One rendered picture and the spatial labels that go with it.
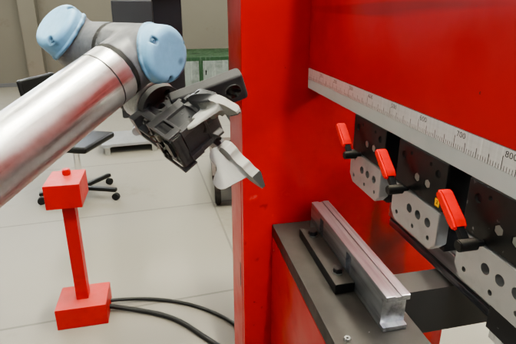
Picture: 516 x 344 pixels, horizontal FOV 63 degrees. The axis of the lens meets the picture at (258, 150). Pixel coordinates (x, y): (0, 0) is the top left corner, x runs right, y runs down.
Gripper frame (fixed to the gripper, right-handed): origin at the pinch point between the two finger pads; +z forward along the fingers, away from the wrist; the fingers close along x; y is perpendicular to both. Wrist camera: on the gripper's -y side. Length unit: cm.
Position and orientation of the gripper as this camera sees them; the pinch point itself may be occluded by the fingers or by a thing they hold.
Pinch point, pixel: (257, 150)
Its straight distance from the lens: 55.3
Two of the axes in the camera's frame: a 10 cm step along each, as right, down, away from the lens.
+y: -6.8, 6.3, -3.7
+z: 7.0, 4.2, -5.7
